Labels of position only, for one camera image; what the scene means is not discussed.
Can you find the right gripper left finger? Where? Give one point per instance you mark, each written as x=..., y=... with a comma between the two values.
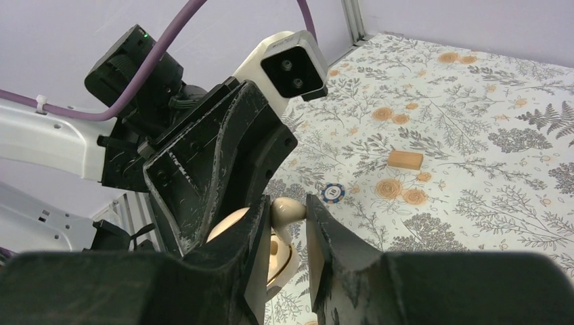
x=221, y=282

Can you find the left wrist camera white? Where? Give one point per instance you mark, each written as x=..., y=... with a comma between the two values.
x=286, y=65

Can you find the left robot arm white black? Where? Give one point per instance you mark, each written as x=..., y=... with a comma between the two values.
x=31, y=134

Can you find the floral patterned table mat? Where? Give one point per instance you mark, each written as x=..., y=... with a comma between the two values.
x=496, y=133

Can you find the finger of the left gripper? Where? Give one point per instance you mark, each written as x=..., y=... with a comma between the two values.
x=217, y=159

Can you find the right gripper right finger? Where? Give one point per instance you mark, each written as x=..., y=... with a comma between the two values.
x=351, y=282

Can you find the blue poker chip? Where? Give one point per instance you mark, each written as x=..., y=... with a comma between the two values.
x=333, y=193

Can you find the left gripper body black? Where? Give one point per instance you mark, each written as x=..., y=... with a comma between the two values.
x=151, y=121

